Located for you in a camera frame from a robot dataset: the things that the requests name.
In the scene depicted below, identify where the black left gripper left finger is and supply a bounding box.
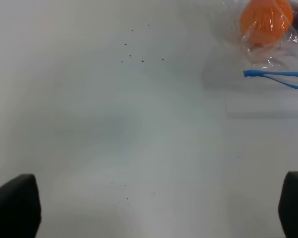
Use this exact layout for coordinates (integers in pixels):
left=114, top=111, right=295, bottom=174
left=0, top=174, right=42, bottom=238

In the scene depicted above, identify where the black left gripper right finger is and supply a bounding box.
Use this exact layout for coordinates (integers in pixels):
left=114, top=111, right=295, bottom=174
left=278, top=171, right=298, bottom=238

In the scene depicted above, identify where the clear zip bag blue seal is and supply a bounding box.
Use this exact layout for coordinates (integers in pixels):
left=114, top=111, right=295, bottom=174
left=223, top=0, right=298, bottom=89

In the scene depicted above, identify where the orange fruit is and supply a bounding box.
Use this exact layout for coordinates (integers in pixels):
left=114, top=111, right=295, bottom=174
left=239, top=0, right=294, bottom=45

